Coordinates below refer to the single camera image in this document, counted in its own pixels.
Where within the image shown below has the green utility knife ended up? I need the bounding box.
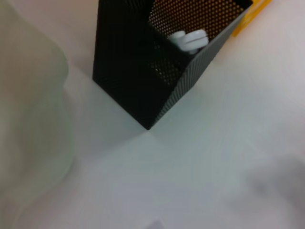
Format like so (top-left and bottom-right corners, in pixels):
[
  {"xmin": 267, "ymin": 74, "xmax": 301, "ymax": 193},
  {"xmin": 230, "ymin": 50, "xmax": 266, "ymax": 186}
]
[{"xmin": 167, "ymin": 29, "xmax": 210, "ymax": 55}]

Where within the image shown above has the black mesh pen holder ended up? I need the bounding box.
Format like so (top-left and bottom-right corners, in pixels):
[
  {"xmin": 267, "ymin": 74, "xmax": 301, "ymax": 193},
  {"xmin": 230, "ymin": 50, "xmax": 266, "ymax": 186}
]
[{"xmin": 92, "ymin": 0, "xmax": 254, "ymax": 131}]

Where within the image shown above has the green glass fruit plate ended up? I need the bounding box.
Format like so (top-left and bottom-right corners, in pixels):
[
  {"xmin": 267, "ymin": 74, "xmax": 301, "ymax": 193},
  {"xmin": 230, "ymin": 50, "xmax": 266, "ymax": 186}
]
[{"xmin": 0, "ymin": 0, "xmax": 78, "ymax": 191}]

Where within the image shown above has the yellow plastic bin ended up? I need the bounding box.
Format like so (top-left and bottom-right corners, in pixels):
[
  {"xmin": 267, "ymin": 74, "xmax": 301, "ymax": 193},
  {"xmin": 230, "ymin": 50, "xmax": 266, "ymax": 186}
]
[{"xmin": 232, "ymin": 0, "xmax": 274, "ymax": 38}]

